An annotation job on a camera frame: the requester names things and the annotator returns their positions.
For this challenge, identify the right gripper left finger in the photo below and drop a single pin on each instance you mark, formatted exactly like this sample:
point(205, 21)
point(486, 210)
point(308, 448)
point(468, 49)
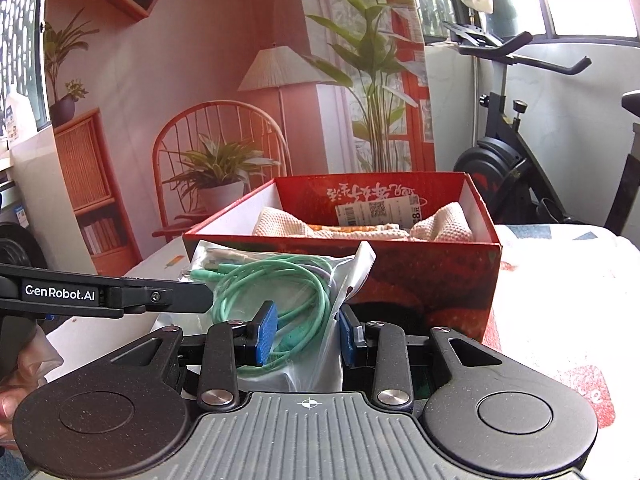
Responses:
point(253, 339)

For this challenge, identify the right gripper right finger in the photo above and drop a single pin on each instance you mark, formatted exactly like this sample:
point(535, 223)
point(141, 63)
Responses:
point(359, 341)

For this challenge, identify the cream knitted cloth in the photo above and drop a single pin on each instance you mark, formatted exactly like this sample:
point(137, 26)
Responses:
point(448, 224)

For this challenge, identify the left hand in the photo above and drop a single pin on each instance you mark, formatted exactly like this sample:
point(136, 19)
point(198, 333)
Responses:
point(37, 359)

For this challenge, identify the red strawberry cardboard box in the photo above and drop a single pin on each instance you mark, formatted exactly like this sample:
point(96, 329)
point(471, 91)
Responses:
point(433, 282)

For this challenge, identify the orange fabric in box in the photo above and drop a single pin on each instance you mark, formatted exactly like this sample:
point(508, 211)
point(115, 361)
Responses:
point(382, 232)

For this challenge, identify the white patterned table cover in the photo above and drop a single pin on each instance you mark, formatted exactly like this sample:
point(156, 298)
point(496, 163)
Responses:
point(567, 304)

